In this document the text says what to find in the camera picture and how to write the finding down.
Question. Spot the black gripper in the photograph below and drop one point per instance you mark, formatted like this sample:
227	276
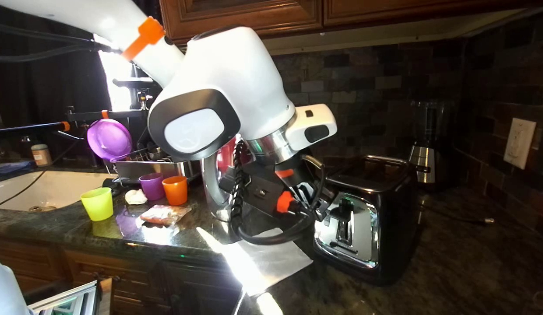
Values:
300	187

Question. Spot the black chrome toaster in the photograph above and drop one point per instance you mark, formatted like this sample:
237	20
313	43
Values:
395	222

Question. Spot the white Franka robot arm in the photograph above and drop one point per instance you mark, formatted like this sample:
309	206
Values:
225	71

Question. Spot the white paper sheet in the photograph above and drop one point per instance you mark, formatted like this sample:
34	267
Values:
265	265

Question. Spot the red and silver pitcher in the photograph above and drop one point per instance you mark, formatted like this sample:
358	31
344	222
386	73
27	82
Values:
213	194

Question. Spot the black coffee maker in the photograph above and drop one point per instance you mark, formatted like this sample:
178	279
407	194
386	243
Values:
426	159

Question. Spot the orange plastic cup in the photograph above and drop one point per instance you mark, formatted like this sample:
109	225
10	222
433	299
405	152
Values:
176	192

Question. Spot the clear snack packet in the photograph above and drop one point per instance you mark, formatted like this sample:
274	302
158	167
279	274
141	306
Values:
164	215

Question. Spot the purple plastic cup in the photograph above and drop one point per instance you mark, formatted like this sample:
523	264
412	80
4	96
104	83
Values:
151	188

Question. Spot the small white lump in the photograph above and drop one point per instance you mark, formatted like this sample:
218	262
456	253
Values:
136	197

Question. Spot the metal dish rack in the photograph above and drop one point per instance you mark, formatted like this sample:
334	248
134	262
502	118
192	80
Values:
137	169

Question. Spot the wooden upper cabinet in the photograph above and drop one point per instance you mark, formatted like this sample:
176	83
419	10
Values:
295	15

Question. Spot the wooden cabinet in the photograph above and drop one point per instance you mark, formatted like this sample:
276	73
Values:
295	15
125	274

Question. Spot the wooden lower cabinet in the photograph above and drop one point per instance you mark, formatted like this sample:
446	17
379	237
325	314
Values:
125	274

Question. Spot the purple plastic plate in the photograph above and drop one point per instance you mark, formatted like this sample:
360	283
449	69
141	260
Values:
109	141

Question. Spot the green plastic cup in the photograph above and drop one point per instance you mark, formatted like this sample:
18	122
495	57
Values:
99	206

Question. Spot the small jar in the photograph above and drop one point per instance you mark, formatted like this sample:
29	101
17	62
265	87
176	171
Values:
41	157

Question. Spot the dark curtain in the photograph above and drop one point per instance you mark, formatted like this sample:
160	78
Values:
45	82

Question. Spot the black bar with orange clamps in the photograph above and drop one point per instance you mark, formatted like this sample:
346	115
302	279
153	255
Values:
27	127

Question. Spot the aluminium frame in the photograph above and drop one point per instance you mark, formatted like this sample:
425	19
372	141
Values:
67	300

